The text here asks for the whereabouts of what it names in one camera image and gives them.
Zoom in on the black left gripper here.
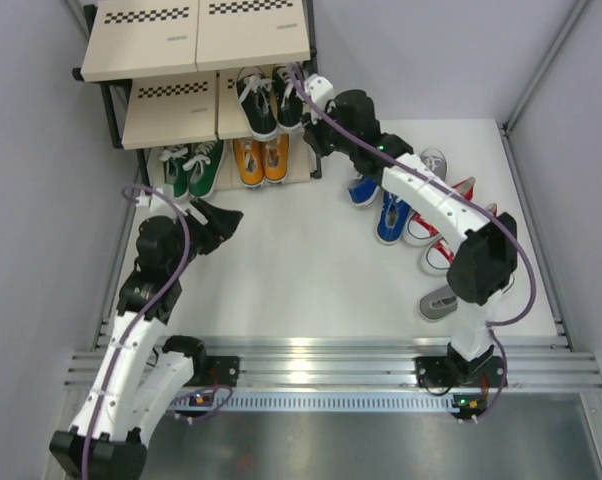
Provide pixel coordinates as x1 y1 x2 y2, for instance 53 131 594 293
168 196 243 275

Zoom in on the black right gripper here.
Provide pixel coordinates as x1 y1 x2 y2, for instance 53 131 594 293
300 102 356 160

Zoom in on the black sneaker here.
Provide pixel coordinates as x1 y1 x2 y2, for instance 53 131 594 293
272 64 304 133
235 67 278 142

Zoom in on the orange sneaker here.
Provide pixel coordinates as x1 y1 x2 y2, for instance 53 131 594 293
262 134 289 184
232 137 265 189

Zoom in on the blue sneaker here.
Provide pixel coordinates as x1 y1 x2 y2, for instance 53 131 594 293
376 191 411 245
347 174 380 208

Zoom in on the green sneaker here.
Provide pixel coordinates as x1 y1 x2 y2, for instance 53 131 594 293
159 144 189 200
184 140 225 199

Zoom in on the grey sneaker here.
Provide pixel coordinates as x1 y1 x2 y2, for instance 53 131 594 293
420 147 448 182
418 285 458 322

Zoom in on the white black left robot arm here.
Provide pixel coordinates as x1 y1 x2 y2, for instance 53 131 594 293
49 191 244 479

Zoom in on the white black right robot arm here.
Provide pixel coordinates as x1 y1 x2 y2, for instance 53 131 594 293
301 86 520 391

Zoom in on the beige black shoe shelf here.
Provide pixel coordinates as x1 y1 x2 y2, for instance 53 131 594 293
71 1 317 184

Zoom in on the red sneaker upper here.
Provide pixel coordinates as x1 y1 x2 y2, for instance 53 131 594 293
403 176 476 247

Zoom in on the red sneaker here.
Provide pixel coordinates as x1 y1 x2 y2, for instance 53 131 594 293
403 176 476 247
419 202 499 277

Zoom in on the red sneaker lower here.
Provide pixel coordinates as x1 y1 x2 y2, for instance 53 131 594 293
419 202 499 277

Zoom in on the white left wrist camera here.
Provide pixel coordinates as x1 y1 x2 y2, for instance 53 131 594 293
131 185 208 227

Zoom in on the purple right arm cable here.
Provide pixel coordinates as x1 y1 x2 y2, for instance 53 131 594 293
285 62 538 426

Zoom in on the grey slotted cable duct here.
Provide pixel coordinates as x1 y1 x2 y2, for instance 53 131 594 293
167 388 459 413

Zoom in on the aluminium mounting rail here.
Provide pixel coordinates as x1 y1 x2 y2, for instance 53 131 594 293
63 335 602 396

